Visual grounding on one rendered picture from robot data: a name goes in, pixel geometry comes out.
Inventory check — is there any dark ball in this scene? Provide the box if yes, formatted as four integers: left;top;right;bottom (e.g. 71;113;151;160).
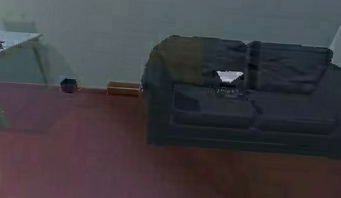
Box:
59;77;79;94

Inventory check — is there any brown flat box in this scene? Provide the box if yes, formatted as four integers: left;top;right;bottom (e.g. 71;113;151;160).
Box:
106;81;143;98

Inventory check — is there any dark blue sofa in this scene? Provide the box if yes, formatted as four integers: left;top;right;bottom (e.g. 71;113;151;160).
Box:
136;32;341;160

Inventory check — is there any white table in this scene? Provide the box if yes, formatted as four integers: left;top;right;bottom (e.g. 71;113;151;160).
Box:
0;30;56;133

